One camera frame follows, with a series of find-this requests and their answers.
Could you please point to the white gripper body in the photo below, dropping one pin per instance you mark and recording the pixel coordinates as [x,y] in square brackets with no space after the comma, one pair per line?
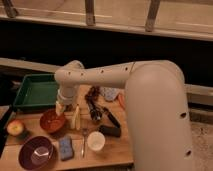
[65,96]

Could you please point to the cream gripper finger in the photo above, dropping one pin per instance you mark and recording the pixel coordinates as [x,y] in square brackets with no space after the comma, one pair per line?
[59,108]

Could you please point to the orange bowl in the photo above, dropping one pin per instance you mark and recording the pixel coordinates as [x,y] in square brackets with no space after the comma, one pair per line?
[50,122]

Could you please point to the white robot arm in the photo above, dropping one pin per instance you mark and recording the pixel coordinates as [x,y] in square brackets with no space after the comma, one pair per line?
[156,107]

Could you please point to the green plastic tray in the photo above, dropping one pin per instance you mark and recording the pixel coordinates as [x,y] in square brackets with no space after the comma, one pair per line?
[37,91]

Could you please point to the brown grape bunch toy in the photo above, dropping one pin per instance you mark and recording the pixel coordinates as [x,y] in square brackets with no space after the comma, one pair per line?
[93,93]

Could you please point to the metal fork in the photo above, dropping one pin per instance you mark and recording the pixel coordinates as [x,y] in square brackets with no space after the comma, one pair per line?
[84,135]

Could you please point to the blue sponge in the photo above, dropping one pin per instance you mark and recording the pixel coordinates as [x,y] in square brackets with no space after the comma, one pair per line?
[65,148]

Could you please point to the blue grey cloth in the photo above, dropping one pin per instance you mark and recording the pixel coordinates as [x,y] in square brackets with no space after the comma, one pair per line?
[109,94]

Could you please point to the wooden cutting board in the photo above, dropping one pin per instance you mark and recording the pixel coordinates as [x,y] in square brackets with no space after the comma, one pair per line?
[117,151]

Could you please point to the red yellow apple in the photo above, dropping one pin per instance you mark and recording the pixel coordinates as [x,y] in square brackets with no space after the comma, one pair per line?
[15,128]

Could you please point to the white plastic cup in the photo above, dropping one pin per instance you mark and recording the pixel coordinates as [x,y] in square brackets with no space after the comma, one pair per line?
[96,141]

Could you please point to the orange carrot toy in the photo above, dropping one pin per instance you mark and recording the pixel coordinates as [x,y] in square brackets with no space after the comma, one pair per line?
[121,100]

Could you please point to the black rectangular block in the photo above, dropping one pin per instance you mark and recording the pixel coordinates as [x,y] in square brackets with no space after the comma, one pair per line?
[110,131]

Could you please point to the black handled tool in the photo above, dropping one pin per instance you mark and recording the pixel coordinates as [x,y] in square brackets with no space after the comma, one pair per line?
[95,113]

